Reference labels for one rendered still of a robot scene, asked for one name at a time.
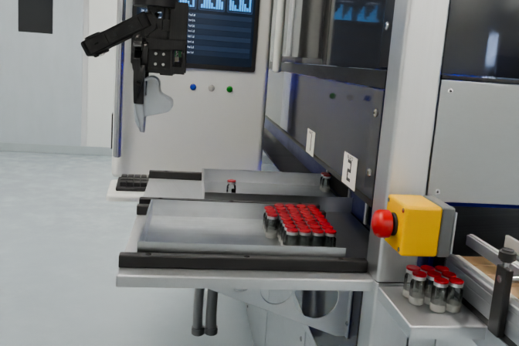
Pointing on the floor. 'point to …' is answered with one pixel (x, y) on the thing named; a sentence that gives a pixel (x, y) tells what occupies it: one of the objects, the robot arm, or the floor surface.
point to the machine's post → (406, 123)
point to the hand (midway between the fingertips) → (138, 123)
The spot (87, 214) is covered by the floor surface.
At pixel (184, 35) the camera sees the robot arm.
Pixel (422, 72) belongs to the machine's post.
